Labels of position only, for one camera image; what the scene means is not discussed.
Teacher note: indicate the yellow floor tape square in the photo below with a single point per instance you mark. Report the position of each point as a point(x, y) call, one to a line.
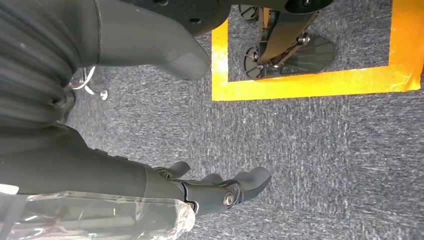
point(298, 84)

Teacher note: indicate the black robot body shell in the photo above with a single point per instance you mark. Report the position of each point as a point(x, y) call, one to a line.
point(198, 13)

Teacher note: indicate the black robot leg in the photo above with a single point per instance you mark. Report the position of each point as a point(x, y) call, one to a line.
point(285, 30)

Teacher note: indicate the clear plastic wrap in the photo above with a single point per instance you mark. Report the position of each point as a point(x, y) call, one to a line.
point(99, 218)

